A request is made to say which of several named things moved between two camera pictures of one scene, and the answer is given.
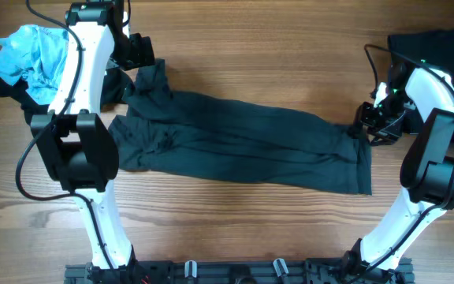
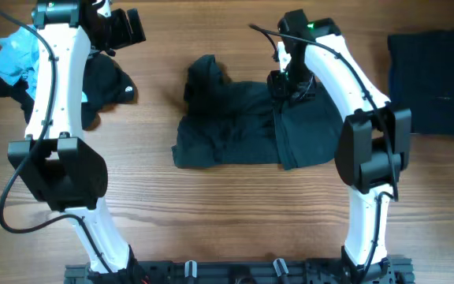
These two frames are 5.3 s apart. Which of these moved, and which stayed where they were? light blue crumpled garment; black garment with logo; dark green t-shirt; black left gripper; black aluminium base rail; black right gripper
Moved: dark green t-shirt; black left gripper; black right gripper
Stayed: black aluminium base rail; light blue crumpled garment; black garment with logo
